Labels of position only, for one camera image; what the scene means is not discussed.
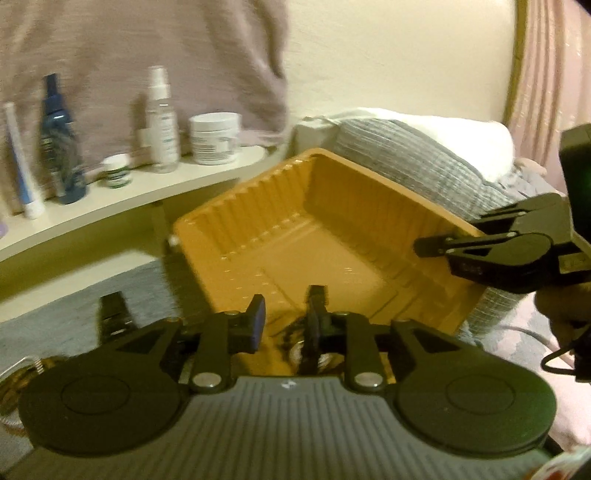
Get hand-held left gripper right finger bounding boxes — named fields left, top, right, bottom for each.
left=305, top=285, right=467, bottom=393

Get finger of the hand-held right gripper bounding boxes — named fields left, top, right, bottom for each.
left=414, top=232, right=557, bottom=292
left=470, top=193, right=563, bottom=237

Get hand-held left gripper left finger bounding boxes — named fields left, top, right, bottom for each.
left=111, top=294, right=267, bottom=394

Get wristwatch with metal case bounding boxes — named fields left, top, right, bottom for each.
left=277, top=323, right=345, bottom=376

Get yellow ribbed plastic tray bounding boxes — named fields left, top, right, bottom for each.
left=168, top=148, right=491, bottom=343

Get black leather bracelet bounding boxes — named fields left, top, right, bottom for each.
left=98, top=292, right=136, bottom=335

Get pile of beaded jewelry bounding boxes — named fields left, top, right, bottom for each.
left=0, top=354, right=47, bottom=418

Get person's right hand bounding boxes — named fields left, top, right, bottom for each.
left=533, top=288, right=591, bottom=357

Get white pillow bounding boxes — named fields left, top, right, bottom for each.
left=295, top=107, right=516, bottom=186

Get grey woven pillow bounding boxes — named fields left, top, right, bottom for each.
left=331, top=117, right=533, bottom=334

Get pink striped curtain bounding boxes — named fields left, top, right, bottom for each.
left=505, top=0, right=591, bottom=137

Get cream curved shelf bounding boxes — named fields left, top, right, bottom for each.
left=0, top=144, right=269, bottom=324

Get white cream jar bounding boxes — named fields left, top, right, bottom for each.
left=188, top=113, right=242, bottom=166

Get small green label jar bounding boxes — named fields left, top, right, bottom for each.
left=102, top=154, right=133, bottom=189

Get clear spray bottle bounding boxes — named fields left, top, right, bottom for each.
left=145, top=66, right=181, bottom=174

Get red white packet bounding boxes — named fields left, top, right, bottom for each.
left=538, top=445, right=585, bottom=480

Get dark blue spray bottle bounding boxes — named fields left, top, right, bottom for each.
left=39, top=74, right=88, bottom=205

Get white squeeze tube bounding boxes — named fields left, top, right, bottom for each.
left=2, top=102, right=45, bottom=220

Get pinkish grey towel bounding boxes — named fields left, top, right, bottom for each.
left=0, top=0, right=293, bottom=178

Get black cable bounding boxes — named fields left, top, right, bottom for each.
left=542, top=339, right=591, bottom=384

